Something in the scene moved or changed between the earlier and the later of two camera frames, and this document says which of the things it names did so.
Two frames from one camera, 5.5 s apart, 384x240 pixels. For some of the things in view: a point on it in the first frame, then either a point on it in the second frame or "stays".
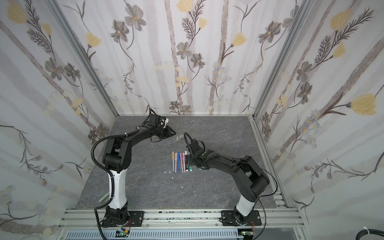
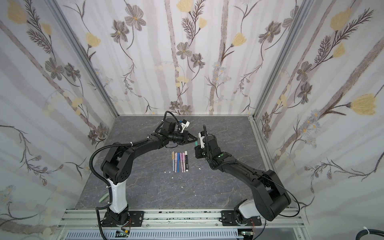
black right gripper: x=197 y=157 → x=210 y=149
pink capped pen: x=184 y=161 stays
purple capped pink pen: x=181 y=159 stays
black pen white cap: x=186 y=161 stays
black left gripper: x=168 y=132 → x=185 y=137
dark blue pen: x=178 y=161 stays
